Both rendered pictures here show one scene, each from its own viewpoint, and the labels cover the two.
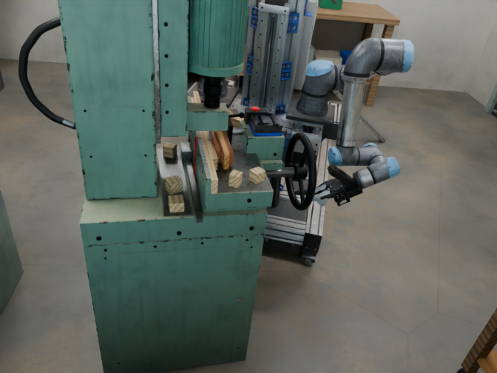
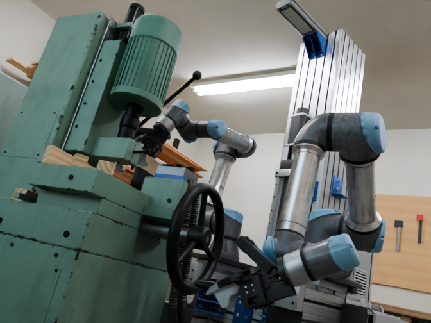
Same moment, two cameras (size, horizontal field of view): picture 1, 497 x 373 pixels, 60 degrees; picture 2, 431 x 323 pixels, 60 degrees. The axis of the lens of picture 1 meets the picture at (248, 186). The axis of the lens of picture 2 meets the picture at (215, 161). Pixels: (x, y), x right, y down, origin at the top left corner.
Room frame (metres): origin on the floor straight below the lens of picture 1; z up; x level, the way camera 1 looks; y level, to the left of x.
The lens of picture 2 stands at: (0.62, -0.85, 0.71)
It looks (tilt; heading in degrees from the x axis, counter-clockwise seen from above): 18 degrees up; 42
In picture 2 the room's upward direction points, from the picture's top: 13 degrees clockwise
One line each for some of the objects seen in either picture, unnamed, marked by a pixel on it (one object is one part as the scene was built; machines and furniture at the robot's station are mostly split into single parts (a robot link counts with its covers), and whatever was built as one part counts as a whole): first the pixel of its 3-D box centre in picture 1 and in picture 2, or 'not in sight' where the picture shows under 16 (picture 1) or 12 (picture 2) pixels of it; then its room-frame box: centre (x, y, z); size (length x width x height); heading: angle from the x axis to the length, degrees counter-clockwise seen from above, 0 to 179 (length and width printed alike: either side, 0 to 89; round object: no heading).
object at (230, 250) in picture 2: (212, 83); (224, 248); (2.00, 0.23, 0.87); 0.15 x 0.15 x 0.10
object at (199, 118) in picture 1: (205, 118); (115, 153); (1.26, 0.17, 1.03); 0.14 x 0.07 x 0.09; 106
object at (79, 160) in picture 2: (235, 178); (79, 163); (1.09, 0.04, 0.92); 0.03 x 0.03 x 0.04; 72
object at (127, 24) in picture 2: not in sight; (130, 26); (1.23, 0.28, 1.54); 0.08 x 0.08 x 0.17; 16
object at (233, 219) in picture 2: not in sight; (228, 222); (2.00, 0.24, 0.98); 0.13 x 0.12 x 0.14; 99
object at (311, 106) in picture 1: (313, 100); not in sight; (1.93, -0.26, 0.87); 0.15 x 0.15 x 0.10
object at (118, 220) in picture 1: (173, 189); (63, 231); (1.23, 0.26, 0.76); 0.57 x 0.45 x 0.09; 106
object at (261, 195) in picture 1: (236, 151); (144, 209); (1.35, 0.06, 0.87); 0.61 x 0.30 x 0.06; 16
